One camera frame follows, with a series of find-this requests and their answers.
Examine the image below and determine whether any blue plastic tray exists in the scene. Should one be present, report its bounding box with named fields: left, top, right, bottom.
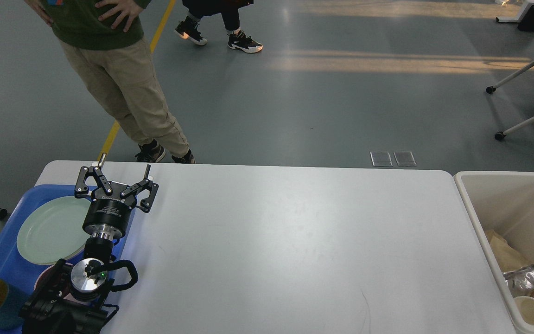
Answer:
left=0, top=184, right=129, bottom=334

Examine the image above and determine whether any mint green plate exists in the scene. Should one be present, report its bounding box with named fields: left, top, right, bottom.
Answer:
left=16, top=196, right=90, bottom=262

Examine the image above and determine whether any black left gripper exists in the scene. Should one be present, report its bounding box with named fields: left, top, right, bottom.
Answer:
left=74, top=152, right=159, bottom=238

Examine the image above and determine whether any brown paper bag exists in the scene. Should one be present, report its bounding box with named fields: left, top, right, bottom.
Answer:
left=484, top=230, right=532, bottom=272

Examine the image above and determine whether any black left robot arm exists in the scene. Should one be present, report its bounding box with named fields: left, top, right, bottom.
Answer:
left=19, top=154, right=159, bottom=334

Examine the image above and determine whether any beige plastic bin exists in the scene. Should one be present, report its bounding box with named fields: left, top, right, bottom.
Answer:
left=454, top=171, right=534, bottom=334

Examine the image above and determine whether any aluminium foil tray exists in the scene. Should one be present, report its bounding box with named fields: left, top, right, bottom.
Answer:
left=502, top=264, right=534, bottom=298

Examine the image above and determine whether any person in green sweater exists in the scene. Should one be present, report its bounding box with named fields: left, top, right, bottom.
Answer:
left=27, top=0, right=195, bottom=164

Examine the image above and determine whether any person in black sneakers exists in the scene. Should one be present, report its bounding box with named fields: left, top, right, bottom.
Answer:
left=174, top=0, right=264, bottom=54

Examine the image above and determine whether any pink mug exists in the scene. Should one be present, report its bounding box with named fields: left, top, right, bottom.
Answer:
left=31, top=263, right=75, bottom=302

